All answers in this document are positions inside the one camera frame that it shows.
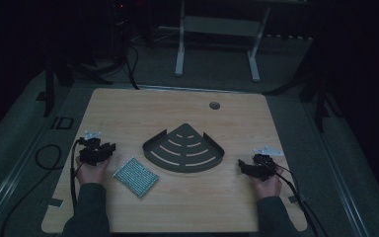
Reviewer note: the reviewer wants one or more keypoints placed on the person's right hand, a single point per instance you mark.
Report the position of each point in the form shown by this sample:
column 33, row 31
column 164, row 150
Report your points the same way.
column 269, row 187

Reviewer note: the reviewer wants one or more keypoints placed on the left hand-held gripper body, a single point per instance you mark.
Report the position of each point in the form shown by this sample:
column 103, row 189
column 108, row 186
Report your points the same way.
column 90, row 151

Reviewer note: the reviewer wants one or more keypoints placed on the person's left hand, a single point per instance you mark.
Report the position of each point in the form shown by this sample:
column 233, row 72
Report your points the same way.
column 92, row 173

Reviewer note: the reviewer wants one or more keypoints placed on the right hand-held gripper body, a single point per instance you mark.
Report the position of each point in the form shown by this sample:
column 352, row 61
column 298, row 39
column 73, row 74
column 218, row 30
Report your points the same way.
column 263, row 164

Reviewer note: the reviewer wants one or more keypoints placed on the white metal stand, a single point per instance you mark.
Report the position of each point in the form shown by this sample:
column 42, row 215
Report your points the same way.
column 217, row 28

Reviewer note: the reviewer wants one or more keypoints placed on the black metal stand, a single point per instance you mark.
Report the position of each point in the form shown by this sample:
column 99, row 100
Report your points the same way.
column 51, row 82
column 319, row 98

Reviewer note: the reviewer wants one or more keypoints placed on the dark metal corner shelf tray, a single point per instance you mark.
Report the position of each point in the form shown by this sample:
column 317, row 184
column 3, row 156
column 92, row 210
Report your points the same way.
column 184, row 153

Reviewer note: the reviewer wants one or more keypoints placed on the dark tape strip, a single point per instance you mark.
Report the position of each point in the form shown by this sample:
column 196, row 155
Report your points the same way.
column 55, row 202
column 296, row 198

